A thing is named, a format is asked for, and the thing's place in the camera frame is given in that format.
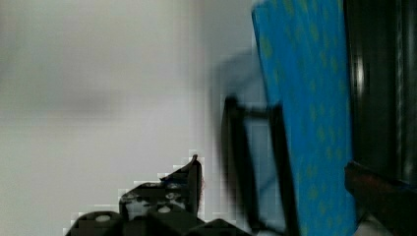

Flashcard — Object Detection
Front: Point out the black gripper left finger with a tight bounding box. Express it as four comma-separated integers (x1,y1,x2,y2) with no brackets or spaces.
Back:
119,154,203,220

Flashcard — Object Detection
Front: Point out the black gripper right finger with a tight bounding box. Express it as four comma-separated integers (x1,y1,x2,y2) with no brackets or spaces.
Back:
344,161,417,236

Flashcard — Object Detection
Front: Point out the blue oven door flap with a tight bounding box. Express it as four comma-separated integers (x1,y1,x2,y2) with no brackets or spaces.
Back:
221,0,358,236

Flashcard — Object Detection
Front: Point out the black toaster oven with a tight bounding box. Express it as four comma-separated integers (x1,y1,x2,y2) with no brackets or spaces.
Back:
343,0,417,189

